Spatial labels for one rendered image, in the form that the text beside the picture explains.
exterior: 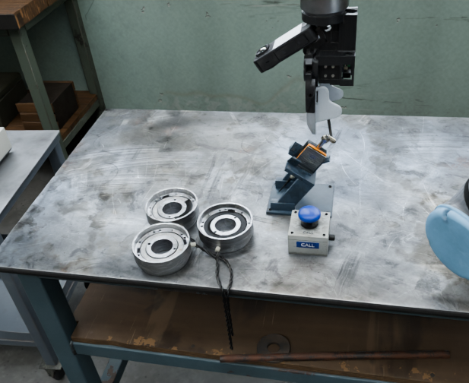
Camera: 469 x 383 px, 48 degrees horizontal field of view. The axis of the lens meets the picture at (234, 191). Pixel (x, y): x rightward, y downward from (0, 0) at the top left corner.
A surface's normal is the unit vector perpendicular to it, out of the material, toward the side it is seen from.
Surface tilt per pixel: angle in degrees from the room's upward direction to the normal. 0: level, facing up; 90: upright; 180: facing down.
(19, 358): 0
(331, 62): 90
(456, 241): 97
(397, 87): 90
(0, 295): 0
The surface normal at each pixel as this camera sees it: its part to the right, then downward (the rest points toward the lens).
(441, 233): -0.82, 0.48
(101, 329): -0.09, -0.78
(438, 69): -0.20, 0.61
